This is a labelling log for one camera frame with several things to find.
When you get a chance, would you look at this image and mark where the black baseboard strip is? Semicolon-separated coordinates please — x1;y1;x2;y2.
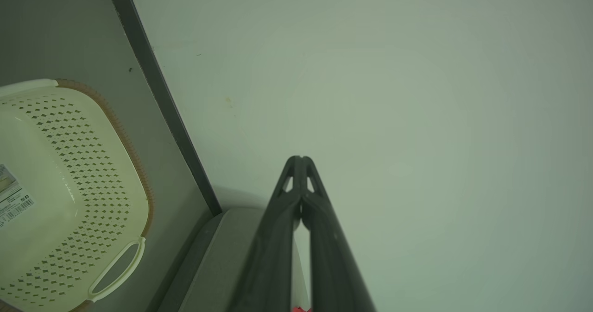
103;0;223;216

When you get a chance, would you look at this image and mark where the grey fabric sofa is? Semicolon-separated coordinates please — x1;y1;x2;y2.
158;206;312;312

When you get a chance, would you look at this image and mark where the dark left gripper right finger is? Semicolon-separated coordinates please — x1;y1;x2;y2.
302;156;376;312

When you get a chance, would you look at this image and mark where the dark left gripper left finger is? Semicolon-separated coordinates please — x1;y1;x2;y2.
229;156;303;312

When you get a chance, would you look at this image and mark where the paper label sticker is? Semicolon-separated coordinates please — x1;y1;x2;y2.
0;164;36;229

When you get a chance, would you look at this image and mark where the white perforated laundry basket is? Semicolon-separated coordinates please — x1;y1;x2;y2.
0;78;154;312

